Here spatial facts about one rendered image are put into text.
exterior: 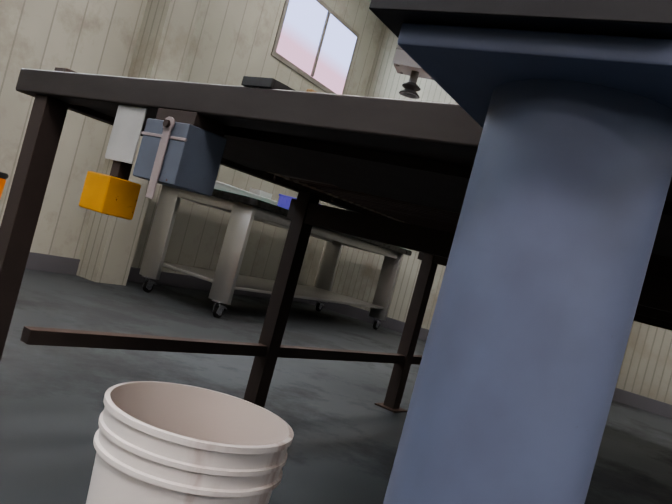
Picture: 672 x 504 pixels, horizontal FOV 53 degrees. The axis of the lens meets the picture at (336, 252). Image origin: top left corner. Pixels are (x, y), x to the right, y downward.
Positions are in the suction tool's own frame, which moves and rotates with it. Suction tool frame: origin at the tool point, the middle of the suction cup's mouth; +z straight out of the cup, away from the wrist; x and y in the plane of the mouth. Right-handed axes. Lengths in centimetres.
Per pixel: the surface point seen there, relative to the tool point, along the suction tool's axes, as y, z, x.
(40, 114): 89, 20, -8
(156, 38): 262, -84, -309
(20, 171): 91, 35, -8
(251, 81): 23.8, 8.6, 21.4
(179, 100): 41.1, 13.4, 13.9
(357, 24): 206, -219, -592
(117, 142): 57, 24, 6
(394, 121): -6.1, 13.0, 33.6
